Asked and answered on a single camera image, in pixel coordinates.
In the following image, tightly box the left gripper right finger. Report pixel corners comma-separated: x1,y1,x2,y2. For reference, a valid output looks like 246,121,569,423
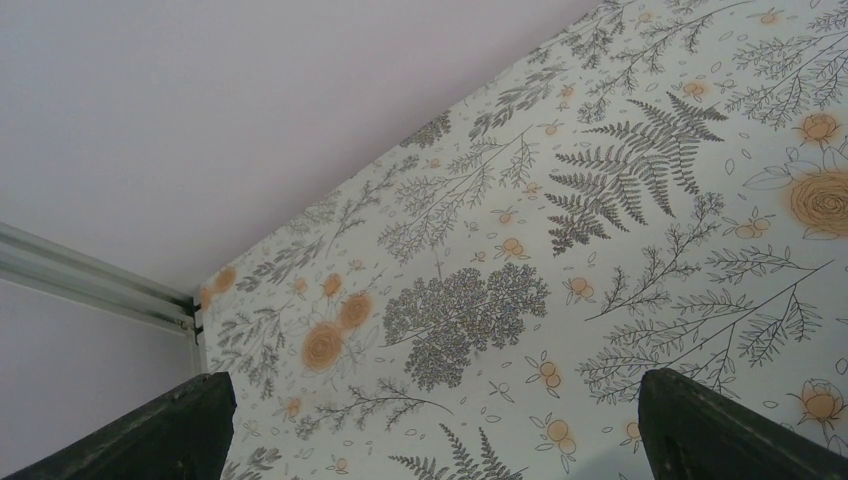
638,368,847,479

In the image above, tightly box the aluminium corner post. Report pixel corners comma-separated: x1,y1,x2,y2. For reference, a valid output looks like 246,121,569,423
1,223,208,373

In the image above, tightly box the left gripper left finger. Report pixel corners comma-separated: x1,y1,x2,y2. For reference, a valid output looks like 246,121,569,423
8,372,237,479

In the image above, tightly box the floral tablecloth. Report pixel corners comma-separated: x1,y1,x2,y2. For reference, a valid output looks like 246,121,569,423
200,1,847,479

